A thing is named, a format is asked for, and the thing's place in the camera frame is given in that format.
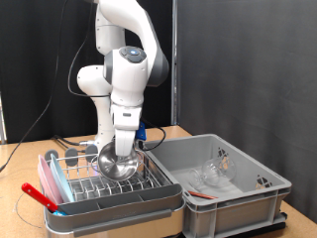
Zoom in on long black hanging cable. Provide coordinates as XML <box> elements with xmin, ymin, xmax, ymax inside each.
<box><xmin>0</xmin><ymin>0</ymin><xmax>69</xmax><ymax>173</ymax></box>

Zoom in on light blue plate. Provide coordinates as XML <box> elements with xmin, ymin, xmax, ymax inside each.
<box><xmin>49</xmin><ymin>153</ymin><xmax>76</xmax><ymax>203</ymax></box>

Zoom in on wire dish rack grey tray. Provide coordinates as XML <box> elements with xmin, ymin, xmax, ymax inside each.
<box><xmin>37</xmin><ymin>140</ymin><xmax>186</xmax><ymax>238</ymax></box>

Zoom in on silver frame post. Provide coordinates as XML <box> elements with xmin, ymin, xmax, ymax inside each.
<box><xmin>0</xmin><ymin>92</ymin><xmax>8</xmax><ymax>145</ymax></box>

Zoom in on stainless steel bowl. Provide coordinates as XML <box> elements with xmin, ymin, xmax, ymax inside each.
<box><xmin>90</xmin><ymin>141</ymin><xmax>144</xmax><ymax>182</ymax></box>

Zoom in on grey plastic crate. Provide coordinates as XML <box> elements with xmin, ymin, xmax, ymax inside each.
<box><xmin>139</xmin><ymin>133</ymin><xmax>293</xmax><ymax>238</ymax></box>

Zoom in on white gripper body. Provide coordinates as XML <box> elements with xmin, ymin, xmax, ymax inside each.
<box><xmin>110</xmin><ymin>102</ymin><xmax>144</xmax><ymax>157</ymax></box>

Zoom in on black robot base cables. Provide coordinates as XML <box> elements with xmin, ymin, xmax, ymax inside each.
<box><xmin>51</xmin><ymin>134</ymin><xmax>97</xmax><ymax>150</ymax></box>

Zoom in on pink plate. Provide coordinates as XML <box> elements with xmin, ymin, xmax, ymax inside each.
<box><xmin>37</xmin><ymin>154</ymin><xmax>63</xmax><ymax>206</ymax></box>

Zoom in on aluminium vertical pole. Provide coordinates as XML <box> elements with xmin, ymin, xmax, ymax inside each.
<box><xmin>169</xmin><ymin>0</ymin><xmax>179</xmax><ymax>126</ymax></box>

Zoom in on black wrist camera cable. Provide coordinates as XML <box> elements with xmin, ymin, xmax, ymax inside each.
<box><xmin>66</xmin><ymin>0</ymin><xmax>167</xmax><ymax>152</ymax></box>

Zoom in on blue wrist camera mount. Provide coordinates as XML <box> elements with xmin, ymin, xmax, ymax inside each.
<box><xmin>135</xmin><ymin>121</ymin><xmax>147</xmax><ymax>142</ymax></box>

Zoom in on clear wine glass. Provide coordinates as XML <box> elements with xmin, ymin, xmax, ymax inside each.
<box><xmin>187</xmin><ymin>155</ymin><xmax>237</xmax><ymax>187</ymax></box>

